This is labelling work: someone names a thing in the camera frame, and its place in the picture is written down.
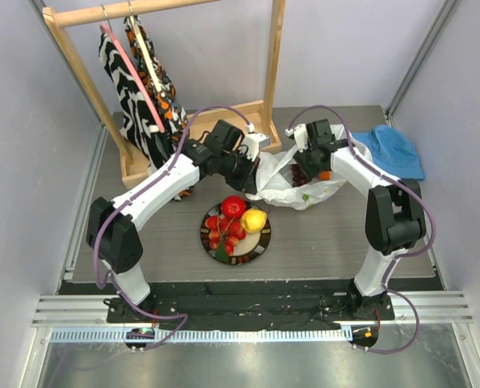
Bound patterned round plate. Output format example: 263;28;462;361
200;196;272;266

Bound fake orange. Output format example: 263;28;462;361
318;171;331;180

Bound pink hanger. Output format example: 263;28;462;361
99;23;166;133

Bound cream hanger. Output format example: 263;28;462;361
128;15;163;93

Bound blue bucket hat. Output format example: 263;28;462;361
352;124;425;181

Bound white plastic bag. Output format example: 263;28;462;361
246;123;374;211

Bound left aluminium frame post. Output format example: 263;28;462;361
27;0;103;124

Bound purple cable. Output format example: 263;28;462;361
286;104;439;355
92;105;257;351

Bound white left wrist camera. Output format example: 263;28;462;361
240;124;271;161

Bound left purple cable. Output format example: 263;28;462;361
92;105;257;351

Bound fake red cherry bunch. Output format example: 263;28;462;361
200;215;246;264

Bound fake red apple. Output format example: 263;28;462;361
221;196;246;220

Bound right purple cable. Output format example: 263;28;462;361
286;104;439;355

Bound perforated metal rail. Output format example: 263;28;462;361
49;326;352;344

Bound wooden clothes rack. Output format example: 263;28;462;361
42;1;285;188

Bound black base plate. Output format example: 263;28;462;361
60;278;441;331

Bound fake yellow lemon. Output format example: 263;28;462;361
240;209;267;234

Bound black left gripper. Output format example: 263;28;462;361
218;150;260;196

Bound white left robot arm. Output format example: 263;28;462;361
86;120;270;323

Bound black white zebra garment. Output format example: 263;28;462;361
99;32;160;166

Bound orange black patterned garment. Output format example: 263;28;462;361
121;16;196;202

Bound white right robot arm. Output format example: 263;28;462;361
285;119;426;319

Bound fake purple grapes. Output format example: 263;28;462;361
291;164;310;187

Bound aluminium corner frame post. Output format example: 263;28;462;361
384;0;461;123

